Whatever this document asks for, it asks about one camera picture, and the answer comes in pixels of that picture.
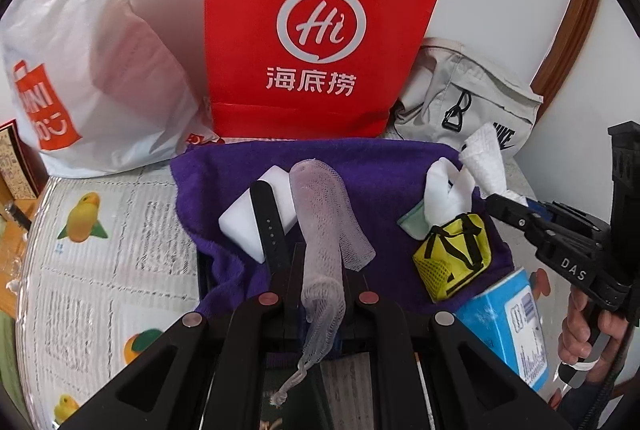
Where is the grey waist bag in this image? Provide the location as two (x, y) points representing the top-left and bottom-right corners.
(387, 38), (544, 156)

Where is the red paper bag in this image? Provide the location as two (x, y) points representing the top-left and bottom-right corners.
(204, 0), (451, 143)

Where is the wooden nightstand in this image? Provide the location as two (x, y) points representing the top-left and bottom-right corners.
(0, 190), (51, 316)

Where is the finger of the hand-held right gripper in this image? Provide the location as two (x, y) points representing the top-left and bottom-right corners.
(484, 193), (551, 257)
(522, 199), (601, 236)

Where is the brown patterned book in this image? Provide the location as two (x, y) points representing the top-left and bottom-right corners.
(0, 120), (41, 201)

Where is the black watch strap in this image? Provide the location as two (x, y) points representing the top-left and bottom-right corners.
(249, 180), (292, 273)

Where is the brown wooden door frame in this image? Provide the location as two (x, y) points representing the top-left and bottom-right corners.
(530, 0), (603, 96)

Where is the blue tissue box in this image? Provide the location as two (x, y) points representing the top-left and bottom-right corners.
(455, 267), (551, 398)

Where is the white mesh bath net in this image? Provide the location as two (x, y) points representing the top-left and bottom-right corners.
(275, 159), (377, 408)

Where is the white plastic shopping bag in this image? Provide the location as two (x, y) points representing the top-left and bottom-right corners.
(0, 0), (226, 178)

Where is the small pale green packet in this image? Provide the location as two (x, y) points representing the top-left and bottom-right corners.
(397, 205), (429, 239)

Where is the yellow mesh pouch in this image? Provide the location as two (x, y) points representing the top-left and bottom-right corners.
(412, 213), (493, 303)

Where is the fruit printed tablecloth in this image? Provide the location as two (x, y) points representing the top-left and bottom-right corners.
(15, 155), (566, 430)

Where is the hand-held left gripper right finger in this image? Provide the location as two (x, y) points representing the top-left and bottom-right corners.
(340, 271), (571, 430)

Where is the purple towel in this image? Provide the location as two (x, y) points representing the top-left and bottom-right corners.
(170, 137), (516, 356)

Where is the person's right hand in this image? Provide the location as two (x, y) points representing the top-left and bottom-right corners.
(557, 280), (632, 383)

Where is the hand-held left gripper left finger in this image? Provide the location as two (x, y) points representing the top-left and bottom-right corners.
(62, 243), (307, 430)

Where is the white sponge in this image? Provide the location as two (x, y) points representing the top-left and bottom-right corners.
(218, 165), (301, 263)

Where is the white textured cloth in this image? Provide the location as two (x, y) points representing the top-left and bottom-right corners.
(460, 123), (526, 206)

